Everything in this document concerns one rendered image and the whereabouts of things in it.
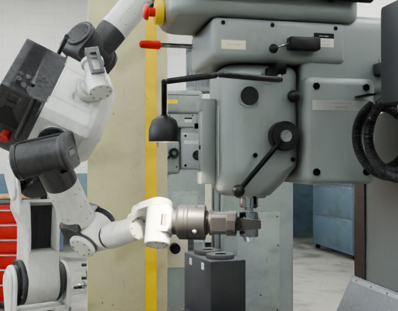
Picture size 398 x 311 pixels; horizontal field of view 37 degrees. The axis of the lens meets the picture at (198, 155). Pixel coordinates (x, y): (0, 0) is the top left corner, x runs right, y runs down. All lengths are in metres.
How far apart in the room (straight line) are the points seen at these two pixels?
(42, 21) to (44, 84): 9.05
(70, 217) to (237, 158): 0.51
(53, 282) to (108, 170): 1.30
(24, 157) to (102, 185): 1.64
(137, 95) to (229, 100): 1.81
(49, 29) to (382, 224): 9.37
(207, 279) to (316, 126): 0.66
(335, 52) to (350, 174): 0.30
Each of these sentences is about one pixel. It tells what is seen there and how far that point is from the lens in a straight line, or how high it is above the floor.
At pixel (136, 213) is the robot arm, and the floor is 1.26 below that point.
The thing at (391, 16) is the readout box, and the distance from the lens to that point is 1.33.
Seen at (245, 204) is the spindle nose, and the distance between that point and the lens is 1.51.
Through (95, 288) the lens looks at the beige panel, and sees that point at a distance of 3.25.
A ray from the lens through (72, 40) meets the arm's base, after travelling 1.84.
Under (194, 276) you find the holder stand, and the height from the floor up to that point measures 1.02.
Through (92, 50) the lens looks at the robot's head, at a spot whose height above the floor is 1.69.
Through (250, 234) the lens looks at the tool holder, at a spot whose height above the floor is 1.21.
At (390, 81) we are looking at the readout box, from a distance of 1.31.
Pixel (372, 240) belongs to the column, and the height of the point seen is 1.18.
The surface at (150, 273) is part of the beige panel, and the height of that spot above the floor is 0.81.
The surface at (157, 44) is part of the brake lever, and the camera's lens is 1.59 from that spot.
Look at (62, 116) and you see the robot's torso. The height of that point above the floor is 1.51.
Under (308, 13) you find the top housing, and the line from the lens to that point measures 1.49.
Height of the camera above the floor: 1.39
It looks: 1 degrees up
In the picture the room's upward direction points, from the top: straight up
